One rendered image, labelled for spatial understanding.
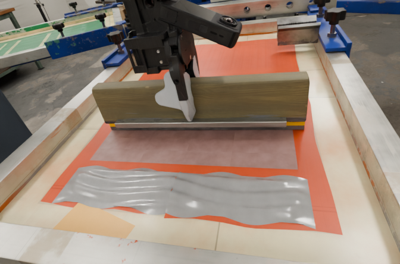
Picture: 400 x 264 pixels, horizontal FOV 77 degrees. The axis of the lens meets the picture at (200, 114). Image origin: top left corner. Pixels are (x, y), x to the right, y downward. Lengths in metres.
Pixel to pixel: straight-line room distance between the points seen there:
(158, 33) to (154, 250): 0.27
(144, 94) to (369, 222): 0.35
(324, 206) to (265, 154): 0.11
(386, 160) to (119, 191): 0.34
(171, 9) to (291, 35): 0.41
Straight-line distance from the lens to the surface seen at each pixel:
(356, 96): 0.47
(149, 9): 0.37
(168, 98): 0.40
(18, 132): 0.82
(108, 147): 0.49
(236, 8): 0.92
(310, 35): 0.70
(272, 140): 0.42
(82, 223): 0.40
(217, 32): 0.35
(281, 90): 0.39
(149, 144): 0.46
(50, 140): 0.53
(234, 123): 0.41
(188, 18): 0.35
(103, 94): 0.47
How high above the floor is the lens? 1.23
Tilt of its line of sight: 35 degrees down
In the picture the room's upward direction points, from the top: 11 degrees counter-clockwise
